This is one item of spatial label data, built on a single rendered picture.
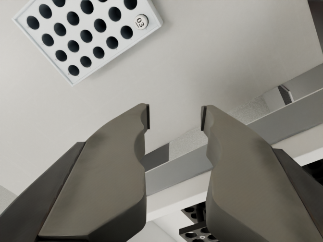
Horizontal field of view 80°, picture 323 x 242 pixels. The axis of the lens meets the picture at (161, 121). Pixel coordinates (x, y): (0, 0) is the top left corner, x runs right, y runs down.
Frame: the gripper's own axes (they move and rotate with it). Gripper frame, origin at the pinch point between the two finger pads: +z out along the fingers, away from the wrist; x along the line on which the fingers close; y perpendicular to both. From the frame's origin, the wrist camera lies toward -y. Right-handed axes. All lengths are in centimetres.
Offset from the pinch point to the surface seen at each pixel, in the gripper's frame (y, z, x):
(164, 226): 24.9, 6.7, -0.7
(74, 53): -0.6, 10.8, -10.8
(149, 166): 60, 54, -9
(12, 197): 142, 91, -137
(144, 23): -3.6, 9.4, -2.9
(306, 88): 9.8, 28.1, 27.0
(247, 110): 49, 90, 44
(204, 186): 8.6, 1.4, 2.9
